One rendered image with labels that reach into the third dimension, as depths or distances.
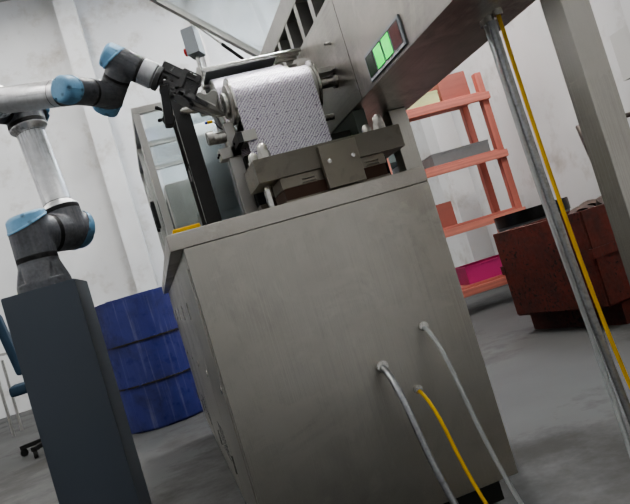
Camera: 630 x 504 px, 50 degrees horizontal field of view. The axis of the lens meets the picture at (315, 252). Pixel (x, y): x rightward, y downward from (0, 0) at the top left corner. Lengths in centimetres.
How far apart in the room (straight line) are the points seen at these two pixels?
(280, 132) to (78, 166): 939
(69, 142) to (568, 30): 1030
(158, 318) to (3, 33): 785
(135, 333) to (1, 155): 697
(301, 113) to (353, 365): 74
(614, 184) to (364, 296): 62
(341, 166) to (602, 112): 65
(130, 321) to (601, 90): 399
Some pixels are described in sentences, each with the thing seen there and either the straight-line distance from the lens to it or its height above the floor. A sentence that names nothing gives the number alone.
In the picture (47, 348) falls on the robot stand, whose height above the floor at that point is 74.
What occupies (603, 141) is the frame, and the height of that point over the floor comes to 80.
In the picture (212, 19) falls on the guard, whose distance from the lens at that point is 295.
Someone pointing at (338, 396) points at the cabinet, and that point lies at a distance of 163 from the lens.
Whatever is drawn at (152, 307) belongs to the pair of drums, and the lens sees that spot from 491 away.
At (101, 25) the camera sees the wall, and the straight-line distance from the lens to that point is 1182.
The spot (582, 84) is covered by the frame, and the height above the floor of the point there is 91.
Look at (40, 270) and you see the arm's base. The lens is 204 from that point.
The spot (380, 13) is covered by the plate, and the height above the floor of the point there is 126.
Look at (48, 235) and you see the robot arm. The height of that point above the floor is 104.
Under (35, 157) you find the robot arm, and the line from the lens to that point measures 224.
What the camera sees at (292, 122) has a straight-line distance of 194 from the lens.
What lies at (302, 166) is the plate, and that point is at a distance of 170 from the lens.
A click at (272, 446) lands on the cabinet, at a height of 37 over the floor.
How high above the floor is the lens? 72
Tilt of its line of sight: 2 degrees up
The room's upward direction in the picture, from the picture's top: 17 degrees counter-clockwise
